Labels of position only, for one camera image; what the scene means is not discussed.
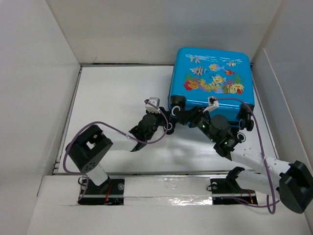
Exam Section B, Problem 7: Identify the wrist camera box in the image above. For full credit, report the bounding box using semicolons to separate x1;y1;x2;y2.
144;97;160;114
203;96;219;113

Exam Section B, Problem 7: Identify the blue kids suitcase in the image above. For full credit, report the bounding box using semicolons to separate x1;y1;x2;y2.
168;47;255;131

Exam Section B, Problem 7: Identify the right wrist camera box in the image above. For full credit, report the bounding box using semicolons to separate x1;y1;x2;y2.
203;96;219;113

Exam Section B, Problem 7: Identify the aluminium table rail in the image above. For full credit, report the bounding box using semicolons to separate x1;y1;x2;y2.
53;171;294;206

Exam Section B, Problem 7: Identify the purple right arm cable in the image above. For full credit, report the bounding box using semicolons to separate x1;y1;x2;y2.
212;97;281;215

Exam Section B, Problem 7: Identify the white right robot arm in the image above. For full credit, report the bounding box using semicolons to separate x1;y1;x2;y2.
171;106;313;214

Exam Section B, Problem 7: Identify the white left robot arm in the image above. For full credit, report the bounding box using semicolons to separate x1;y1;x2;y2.
63;107;173;194

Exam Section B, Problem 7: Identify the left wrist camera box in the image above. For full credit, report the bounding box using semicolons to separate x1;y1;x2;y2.
144;97;160;114

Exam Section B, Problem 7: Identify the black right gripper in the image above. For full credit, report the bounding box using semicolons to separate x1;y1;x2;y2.
174;106;217;143

